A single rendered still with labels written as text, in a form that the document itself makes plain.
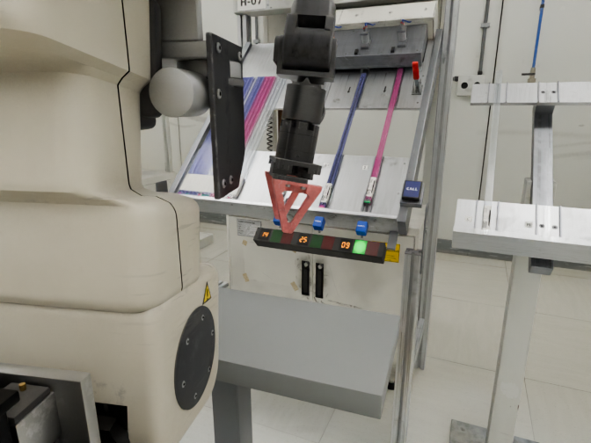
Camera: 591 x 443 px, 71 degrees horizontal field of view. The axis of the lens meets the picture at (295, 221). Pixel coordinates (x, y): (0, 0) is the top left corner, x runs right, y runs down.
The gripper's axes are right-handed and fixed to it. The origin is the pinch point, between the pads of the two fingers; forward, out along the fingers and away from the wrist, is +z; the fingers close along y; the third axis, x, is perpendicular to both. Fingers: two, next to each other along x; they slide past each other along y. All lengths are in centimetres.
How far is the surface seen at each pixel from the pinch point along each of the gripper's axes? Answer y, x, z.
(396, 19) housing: -69, 34, -54
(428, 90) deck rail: -53, 43, -33
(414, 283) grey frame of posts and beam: -29, 39, 16
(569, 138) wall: -161, 185, -44
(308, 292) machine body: -78, 26, 39
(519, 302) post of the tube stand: -25, 65, 17
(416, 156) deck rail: -40, 37, -14
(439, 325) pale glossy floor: -105, 97, 58
